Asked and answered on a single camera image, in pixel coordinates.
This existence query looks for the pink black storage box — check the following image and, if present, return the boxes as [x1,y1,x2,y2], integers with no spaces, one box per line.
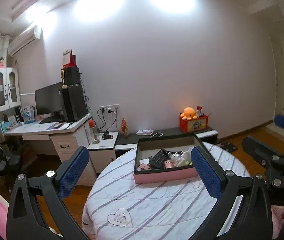
[133,134,205,184]

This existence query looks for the white tissue pack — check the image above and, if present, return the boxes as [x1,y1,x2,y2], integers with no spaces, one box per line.
[136,129,153,136]

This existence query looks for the white computer desk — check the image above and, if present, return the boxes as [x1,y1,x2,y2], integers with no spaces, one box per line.
[4,113,97,186]

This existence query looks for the red cartoon storage crate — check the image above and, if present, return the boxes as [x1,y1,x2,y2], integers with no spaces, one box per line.
[179,115,209,133]

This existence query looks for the pink doll figurine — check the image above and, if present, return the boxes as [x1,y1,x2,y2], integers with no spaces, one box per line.
[0,57,5,68]

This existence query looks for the black remote control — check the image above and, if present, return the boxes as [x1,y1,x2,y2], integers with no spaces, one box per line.
[149,149,169,169]

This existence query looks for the white wall power strip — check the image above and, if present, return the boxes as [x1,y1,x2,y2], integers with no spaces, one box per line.
[99,104,119,112]

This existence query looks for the white cat-ear cup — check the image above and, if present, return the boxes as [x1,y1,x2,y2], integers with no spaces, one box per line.
[181,151,191,165]

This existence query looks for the white silver ball toy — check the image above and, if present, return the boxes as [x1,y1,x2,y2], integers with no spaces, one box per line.
[170,153,186,167]

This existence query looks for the pink block donut toy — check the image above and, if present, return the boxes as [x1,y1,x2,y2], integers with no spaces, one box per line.
[137,163,152,171]

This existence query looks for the white air conditioner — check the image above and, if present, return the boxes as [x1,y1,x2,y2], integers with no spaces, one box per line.
[8,25,42,57]

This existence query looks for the black speaker box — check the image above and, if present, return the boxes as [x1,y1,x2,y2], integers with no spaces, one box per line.
[60,67,81,86]

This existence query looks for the orange octopus plush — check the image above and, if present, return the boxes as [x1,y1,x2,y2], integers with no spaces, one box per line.
[180,107,198,121]

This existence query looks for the black computer monitor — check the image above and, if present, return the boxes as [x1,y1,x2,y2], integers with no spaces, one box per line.
[34,82,64,124]

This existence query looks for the red white calendar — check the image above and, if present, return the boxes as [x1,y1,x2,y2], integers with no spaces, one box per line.
[62,49,76,69]

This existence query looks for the black computer tower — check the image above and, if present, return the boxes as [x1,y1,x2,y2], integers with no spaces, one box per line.
[59,85,87,122]

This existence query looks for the white glass-door cabinet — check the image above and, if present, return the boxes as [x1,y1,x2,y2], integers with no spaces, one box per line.
[0,68,21,112]

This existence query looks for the black floor scale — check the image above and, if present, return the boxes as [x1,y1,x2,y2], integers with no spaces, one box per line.
[220,142,238,153]

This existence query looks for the orange-lid water bottle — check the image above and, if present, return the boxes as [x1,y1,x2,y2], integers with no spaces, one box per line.
[88,119,100,144]

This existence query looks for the orange snack bag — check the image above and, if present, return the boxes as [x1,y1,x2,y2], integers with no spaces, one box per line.
[121,118,128,138]

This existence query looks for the striped white tablecloth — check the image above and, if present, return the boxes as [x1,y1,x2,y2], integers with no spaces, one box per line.
[81,141,252,240]

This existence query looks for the black white tv cabinet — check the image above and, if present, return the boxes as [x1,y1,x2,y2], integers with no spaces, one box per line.
[89,127,221,174]

